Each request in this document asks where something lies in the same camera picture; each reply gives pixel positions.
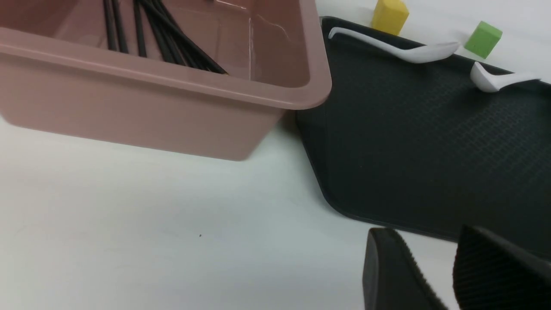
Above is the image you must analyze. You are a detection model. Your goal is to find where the black chopstick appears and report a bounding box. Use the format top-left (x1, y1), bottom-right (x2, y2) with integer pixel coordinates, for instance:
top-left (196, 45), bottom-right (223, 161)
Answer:
top-left (103, 0), bottom-right (118, 51)
top-left (133, 0), bottom-right (147, 58)
top-left (150, 0), bottom-right (194, 68)
top-left (140, 0), bottom-right (177, 64)
top-left (112, 0), bottom-right (129, 54)

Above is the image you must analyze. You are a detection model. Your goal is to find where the green cube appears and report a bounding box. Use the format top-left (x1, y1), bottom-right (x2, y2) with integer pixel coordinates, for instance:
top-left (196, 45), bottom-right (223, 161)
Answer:
top-left (463, 20), bottom-right (503, 59)

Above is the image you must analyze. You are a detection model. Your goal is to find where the black chopstick leftmost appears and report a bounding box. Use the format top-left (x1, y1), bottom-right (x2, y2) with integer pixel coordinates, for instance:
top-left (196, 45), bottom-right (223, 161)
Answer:
top-left (103, 0), bottom-right (118, 51)

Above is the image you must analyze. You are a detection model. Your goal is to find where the black chopstick middle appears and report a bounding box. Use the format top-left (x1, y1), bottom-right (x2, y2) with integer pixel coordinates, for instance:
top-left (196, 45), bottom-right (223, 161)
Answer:
top-left (133, 0), bottom-right (147, 58)

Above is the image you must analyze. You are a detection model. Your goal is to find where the white spoon top middle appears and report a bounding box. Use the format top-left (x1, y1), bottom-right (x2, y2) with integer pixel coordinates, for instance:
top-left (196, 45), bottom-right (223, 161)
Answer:
top-left (470, 62), bottom-right (541, 93)

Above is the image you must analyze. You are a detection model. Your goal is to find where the yellow cube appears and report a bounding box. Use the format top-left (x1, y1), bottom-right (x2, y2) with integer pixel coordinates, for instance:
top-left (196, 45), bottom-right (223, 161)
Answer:
top-left (371, 0), bottom-right (409, 36)

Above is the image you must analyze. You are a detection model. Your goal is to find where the white spoon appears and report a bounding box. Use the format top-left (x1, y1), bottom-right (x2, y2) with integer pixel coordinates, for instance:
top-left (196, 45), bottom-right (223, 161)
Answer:
top-left (328, 27), bottom-right (461, 64)
top-left (470, 62), bottom-right (541, 93)

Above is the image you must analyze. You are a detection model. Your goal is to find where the black plastic tray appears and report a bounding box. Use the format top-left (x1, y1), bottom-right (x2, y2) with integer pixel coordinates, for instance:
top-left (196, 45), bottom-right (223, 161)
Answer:
top-left (296, 16), bottom-right (551, 259)

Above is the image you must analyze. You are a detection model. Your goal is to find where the white spoon top left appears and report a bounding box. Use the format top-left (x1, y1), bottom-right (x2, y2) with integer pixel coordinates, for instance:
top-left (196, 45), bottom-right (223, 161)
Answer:
top-left (328, 27), bottom-right (461, 64)

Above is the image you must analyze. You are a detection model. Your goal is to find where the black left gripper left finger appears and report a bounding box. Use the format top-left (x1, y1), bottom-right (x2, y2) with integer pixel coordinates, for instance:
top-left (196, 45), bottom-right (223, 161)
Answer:
top-left (362, 228), bottom-right (447, 310)

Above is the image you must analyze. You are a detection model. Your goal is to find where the black chopstick diagonal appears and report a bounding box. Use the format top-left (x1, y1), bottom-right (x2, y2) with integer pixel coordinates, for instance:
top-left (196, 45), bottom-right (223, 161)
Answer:
top-left (144, 0), bottom-right (228, 76)

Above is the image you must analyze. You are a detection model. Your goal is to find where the pink plastic bin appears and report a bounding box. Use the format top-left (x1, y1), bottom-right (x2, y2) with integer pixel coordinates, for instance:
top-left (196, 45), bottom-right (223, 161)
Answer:
top-left (1, 0), bottom-right (332, 161)

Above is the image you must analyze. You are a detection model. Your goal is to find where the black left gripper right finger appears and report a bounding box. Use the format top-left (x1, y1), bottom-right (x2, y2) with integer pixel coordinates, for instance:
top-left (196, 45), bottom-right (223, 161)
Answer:
top-left (453, 225), bottom-right (551, 310)

